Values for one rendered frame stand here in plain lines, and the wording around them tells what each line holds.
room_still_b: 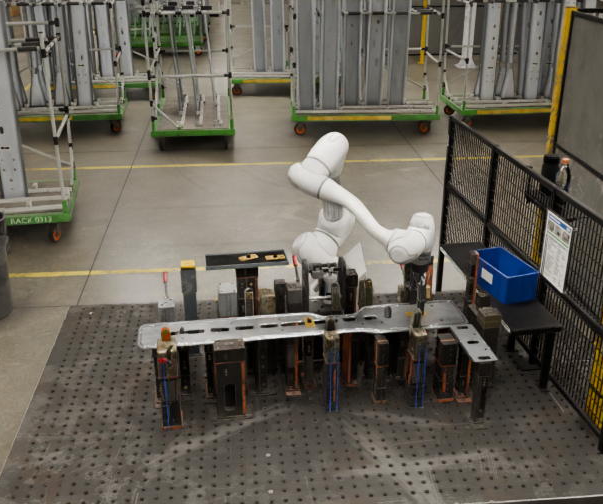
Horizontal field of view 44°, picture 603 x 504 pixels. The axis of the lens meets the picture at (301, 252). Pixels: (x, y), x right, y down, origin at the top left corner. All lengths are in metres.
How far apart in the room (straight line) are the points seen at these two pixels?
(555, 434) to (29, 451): 2.04
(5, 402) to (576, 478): 3.15
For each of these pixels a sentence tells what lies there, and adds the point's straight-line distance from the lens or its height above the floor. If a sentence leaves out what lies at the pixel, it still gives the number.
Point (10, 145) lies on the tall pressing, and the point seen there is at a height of 0.78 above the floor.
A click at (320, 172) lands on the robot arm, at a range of 3.26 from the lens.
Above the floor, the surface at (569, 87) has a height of 1.48.
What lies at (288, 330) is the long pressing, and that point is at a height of 1.00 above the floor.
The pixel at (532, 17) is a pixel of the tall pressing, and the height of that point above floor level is 1.37.
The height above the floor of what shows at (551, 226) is 1.39.
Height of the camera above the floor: 2.55
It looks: 24 degrees down
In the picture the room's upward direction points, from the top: straight up
